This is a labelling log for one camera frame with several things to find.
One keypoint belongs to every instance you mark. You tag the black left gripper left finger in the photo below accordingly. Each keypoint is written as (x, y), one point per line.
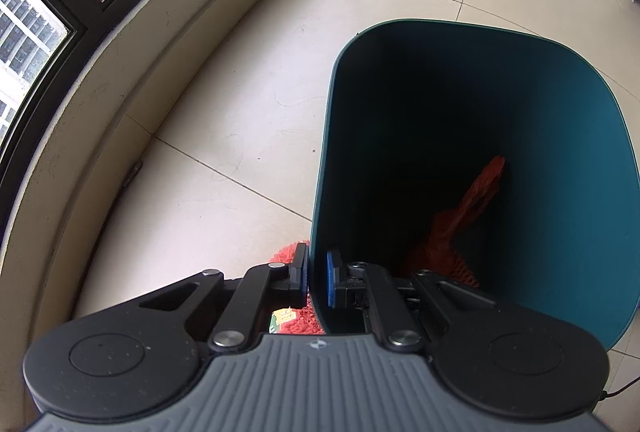
(223, 314)

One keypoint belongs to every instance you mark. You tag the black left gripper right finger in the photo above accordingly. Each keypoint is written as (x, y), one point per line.
(408, 313)

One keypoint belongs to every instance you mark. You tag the teal plastic trash bin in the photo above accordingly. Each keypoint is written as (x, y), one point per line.
(417, 108)

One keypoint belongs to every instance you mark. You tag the colourful snack packet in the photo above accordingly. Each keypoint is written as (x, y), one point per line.
(282, 320)

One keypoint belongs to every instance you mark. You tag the red plastic wrapper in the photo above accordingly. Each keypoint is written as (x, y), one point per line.
(440, 254)

